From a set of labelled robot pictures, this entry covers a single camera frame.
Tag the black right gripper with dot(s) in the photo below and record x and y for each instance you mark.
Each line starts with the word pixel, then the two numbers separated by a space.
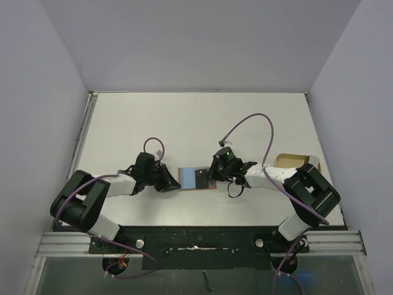
pixel 214 172

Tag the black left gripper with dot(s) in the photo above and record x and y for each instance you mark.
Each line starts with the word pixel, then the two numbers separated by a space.
pixel 168 182

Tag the brown leather card holder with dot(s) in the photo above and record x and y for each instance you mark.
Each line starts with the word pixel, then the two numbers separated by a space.
pixel 186 178

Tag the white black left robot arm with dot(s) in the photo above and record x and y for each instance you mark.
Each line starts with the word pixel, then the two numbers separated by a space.
pixel 80 201

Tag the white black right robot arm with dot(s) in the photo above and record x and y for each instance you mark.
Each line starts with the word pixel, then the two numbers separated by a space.
pixel 311 195

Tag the grey credit card stack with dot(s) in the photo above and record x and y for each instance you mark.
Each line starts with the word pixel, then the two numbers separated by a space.
pixel 313 160

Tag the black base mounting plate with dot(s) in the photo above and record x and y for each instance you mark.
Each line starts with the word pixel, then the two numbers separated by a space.
pixel 204 247

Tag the beige oval tray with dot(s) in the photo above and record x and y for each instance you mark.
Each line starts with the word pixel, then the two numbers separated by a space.
pixel 291 161

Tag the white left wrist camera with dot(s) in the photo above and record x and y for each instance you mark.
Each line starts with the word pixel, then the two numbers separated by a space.
pixel 159 154

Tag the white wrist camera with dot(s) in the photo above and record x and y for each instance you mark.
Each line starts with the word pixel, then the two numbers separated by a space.
pixel 225 143
pixel 159 154

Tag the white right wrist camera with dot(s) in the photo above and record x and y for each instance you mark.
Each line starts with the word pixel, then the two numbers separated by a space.
pixel 225 143

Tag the aluminium left side rail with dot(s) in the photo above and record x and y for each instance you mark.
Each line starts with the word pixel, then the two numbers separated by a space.
pixel 88 113

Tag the aluminium rail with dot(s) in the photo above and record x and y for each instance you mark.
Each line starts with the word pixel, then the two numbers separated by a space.
pixel 320 243
pixel 88 113

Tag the aluminium front rail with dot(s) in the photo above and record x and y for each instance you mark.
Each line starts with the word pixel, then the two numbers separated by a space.
pixel 320 243

